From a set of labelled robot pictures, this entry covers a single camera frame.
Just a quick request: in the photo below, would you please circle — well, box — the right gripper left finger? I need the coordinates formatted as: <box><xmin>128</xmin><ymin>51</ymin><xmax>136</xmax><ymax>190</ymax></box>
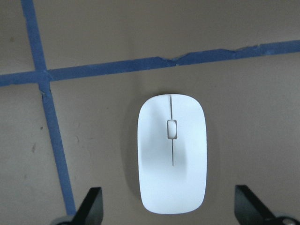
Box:
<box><xmin>73</xmin><ymin>187</ymin><xmax>103</xmax><ymax>225</ymax></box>

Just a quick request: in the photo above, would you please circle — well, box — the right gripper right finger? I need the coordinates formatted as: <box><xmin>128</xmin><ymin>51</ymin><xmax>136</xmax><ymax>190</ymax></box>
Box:
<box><xmin>234</xmin><ymin>185</ymin><xmax>279</xmax><ymax>225</ymax></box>

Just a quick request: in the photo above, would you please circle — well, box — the white computer mouse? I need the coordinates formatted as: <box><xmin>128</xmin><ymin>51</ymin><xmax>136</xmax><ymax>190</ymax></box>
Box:
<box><xmin>137</xmin><ymin>94</ymin><xmax>207</xmax><ymax>215</ymax></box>

